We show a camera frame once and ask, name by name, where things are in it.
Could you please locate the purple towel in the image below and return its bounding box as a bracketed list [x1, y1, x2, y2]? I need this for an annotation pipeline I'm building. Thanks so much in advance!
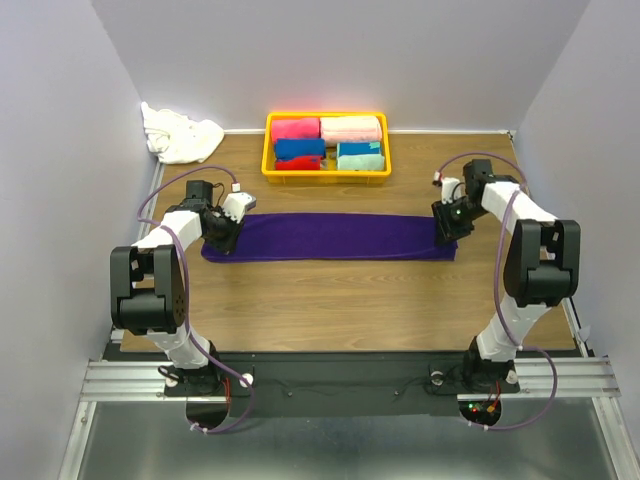
[201, 213, 457, 263]

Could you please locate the red rolled towel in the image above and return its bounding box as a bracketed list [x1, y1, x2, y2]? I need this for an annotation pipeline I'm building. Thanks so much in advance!
[274, 155, 324, 171]

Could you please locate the white crumpled towel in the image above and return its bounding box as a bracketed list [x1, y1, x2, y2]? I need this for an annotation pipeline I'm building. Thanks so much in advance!
[140, 102, 225, 165]

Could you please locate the yellow plastic basket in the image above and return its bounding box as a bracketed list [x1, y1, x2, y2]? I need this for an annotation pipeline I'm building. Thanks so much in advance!
[261, 112, 392, 185]

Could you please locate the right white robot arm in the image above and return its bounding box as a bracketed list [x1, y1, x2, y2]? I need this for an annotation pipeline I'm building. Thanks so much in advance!
[432, 159, 581, 390]

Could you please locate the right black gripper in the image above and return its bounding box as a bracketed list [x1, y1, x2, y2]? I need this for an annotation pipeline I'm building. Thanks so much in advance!
[431, 196, 489, 246]

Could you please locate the aluminium frame rail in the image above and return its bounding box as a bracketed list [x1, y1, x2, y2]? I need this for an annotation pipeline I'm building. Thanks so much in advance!
[80, 357, 621, 402]

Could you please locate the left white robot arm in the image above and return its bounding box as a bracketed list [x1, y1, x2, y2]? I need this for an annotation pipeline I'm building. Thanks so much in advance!
[109, 180, 255, 396]

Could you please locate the hot pink rolled towel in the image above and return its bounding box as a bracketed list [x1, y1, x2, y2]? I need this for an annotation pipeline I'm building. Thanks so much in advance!
[270, 117, 321, 143]

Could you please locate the blue rolled towel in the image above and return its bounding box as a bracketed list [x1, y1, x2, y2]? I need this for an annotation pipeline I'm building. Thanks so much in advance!
[274, 138, 326, 160]

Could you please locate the teal mint rolled towel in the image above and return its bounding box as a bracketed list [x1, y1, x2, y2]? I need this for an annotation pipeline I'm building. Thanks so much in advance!
[336, 142, 385, 171]

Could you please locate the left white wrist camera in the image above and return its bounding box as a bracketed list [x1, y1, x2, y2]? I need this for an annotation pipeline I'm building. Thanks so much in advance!
[222, 192, 257, 223]

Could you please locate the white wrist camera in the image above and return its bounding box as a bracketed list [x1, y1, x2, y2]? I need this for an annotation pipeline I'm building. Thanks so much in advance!
[433, 171, 464, 204]
[222, 192, 257, 223]

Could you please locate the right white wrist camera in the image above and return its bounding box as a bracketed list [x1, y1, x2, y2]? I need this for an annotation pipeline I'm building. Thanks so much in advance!
[433, 171, 464, 204]

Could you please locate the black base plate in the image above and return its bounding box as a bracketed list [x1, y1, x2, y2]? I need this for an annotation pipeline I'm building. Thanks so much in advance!
[158, 351, 519, 418]

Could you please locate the light pink rolled towel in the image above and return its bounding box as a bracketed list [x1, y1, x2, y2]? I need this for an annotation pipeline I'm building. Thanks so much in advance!
[320, 116, 382, 146]

